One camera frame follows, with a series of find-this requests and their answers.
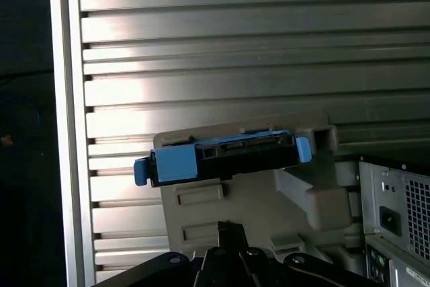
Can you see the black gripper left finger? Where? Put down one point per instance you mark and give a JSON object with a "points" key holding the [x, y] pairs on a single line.
{"points": [[215, 267]]}

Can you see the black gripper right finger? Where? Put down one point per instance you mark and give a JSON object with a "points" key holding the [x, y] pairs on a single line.
{"points": [[255, 267]]}

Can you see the hard disk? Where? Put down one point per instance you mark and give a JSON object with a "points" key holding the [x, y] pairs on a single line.
{"points": [[174, 166]]}

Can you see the grey plastic parts rack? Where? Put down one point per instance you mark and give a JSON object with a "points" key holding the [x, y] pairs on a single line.
{"points": [[262, 206]]}

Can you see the grey power supply unit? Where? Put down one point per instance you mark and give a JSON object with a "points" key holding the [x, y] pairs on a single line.
{"points": [[386, 179]]}

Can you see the black open PC case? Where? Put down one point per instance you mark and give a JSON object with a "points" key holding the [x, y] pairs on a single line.
{"points": [[396, 165]]}

